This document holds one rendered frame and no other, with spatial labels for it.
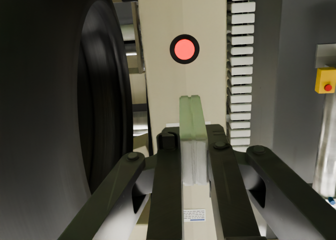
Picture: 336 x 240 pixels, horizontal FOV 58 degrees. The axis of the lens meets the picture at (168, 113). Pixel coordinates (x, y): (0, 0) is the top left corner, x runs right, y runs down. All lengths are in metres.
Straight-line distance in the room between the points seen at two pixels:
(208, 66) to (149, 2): 0.13
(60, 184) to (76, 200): 0.05
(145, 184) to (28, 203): 0.24
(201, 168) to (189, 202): 0.43
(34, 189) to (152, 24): 0.28
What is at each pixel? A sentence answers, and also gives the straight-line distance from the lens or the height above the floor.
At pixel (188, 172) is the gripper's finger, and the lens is 0.17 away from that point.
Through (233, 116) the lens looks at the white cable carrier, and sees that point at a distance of 0.53.
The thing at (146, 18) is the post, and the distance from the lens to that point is 0.47.
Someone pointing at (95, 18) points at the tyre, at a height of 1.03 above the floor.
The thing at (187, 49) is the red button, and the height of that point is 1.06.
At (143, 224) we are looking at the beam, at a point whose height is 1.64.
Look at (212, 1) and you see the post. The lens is 0.47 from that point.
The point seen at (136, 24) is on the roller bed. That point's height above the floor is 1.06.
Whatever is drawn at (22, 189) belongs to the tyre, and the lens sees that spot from 0.37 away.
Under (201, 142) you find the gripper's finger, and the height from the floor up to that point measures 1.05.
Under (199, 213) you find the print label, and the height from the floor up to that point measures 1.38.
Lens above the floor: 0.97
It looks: 23 degrees up
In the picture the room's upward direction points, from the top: 176 degrees clockwise
